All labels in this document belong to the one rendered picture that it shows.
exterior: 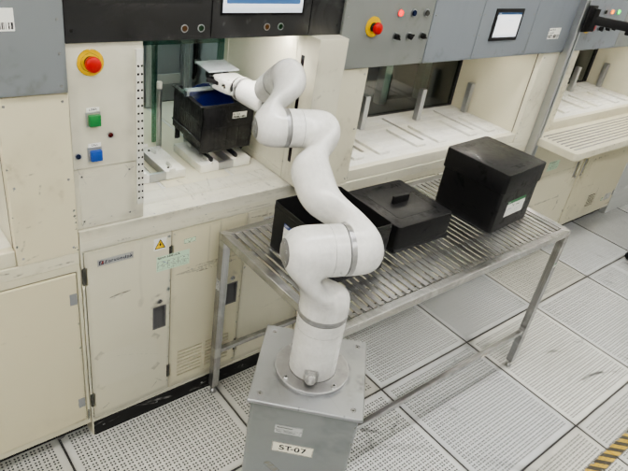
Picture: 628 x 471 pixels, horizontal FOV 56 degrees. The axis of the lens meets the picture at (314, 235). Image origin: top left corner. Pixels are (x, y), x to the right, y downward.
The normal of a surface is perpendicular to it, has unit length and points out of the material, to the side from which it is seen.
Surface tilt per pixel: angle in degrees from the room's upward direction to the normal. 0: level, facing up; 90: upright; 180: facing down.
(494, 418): 0
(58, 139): 90
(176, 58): 90
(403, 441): 0
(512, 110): 90
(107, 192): 90
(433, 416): 0
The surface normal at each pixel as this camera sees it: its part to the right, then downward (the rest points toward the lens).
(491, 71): -0.77, 0.23
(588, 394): 0.15, -0.84
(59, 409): 0.62, 0.48
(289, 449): -0.11, 0.50
